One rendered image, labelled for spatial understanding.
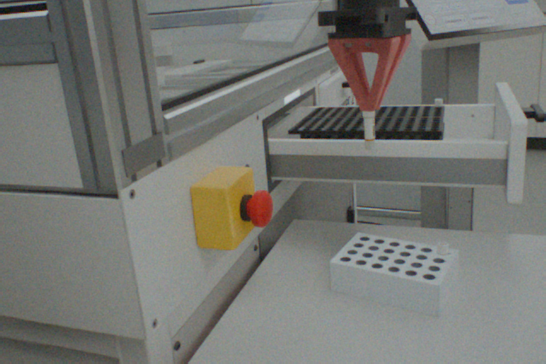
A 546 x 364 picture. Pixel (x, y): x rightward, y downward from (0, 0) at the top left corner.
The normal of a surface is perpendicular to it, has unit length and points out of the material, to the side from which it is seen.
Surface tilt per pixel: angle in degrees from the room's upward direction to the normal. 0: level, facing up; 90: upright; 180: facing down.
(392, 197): 90
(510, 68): 90
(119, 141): 90
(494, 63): 90
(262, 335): 0
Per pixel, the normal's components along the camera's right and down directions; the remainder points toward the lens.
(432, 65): -0.88, 0.20
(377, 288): -0.53, 0.29
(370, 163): -0.33, 0.29
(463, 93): 0.46, 0.22
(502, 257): -0.08, -0.95
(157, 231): 0.94, 0.02
